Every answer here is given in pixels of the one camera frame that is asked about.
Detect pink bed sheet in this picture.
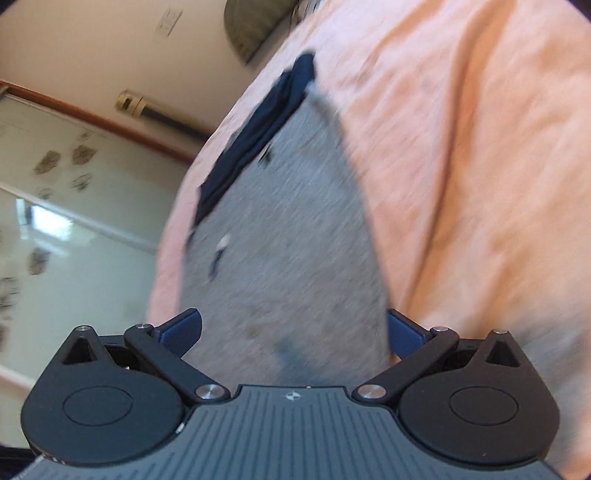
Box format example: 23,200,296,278
147,0,591,468

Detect wooden door frame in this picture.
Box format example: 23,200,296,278
0,79,197,165

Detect gold tower heater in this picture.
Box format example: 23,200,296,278
115,89,214,142

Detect olive upholstered headboard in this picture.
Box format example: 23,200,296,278
224,0,304,65

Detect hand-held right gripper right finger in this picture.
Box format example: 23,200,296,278
353,309,525,409

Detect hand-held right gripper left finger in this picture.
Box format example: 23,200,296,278
62,308,230,407

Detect grey sweater with navy sleeves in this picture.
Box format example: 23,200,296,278
182,53,394,387

